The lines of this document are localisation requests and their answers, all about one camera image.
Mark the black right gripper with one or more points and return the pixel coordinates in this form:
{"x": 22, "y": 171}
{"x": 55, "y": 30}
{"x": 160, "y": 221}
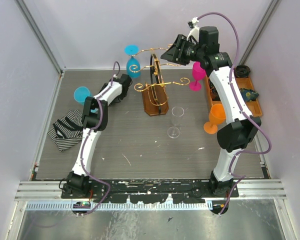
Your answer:
{"x": 173, "y": 55}

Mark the light blue wine glass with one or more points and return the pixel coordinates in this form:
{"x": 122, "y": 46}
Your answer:
{"x": 80, "y": 94}
{"x": 132, "y": 66}

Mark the magenta plastic wine glass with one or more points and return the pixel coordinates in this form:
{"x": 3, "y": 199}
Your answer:
{"x": 198, "y": 74}

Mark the light blue front wine glass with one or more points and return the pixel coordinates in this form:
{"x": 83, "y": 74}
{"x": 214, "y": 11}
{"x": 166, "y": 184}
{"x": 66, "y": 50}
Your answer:
{"x": 80, "y": 94}

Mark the clear glass wine glass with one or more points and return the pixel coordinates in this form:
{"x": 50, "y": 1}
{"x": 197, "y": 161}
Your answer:
{"x": 177, "y": 114}

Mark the orange plastic wine glass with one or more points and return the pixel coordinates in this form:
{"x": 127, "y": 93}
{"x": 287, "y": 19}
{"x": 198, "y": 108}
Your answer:
{"x": 216, "y": 117}

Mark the black white striped bag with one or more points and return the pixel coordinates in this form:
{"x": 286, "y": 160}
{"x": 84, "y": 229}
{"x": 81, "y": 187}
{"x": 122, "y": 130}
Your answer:
{"x": 67, "y": 131}

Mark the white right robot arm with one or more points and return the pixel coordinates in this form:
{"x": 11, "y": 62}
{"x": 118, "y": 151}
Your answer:
{"x": 241, "y": 126}

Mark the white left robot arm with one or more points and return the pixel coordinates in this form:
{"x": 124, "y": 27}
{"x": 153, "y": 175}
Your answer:
{"x": 94, "y": 121}

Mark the black rolled fabric item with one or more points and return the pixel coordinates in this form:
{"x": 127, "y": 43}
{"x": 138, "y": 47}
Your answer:
{"x": 213, "y": 92}

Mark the blue yellow patterned fabric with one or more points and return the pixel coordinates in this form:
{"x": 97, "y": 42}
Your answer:
{"x": 249, "y": 95}

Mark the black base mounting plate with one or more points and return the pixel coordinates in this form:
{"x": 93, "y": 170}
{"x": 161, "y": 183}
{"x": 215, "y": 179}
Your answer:
{"x": 150, "y": 191}

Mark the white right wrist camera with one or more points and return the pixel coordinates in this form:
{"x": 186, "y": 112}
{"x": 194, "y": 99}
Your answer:
{"x": 194, "y": 29}

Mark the gold wire wine glass rack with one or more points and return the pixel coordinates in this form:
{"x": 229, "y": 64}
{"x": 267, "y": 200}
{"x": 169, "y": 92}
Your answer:
{"x": 154, "y": 95}

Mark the black ring rolled fabric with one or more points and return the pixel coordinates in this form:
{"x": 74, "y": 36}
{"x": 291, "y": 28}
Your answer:
{"x": 242, "y": 71}

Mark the white cable duct strip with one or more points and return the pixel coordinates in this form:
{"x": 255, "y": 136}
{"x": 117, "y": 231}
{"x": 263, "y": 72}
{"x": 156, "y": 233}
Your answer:
{"x": 73, "y": 205}

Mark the aluminium front rail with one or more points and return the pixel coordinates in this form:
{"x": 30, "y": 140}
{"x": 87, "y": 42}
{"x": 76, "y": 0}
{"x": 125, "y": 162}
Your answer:
{"x": 248, "y": 189}

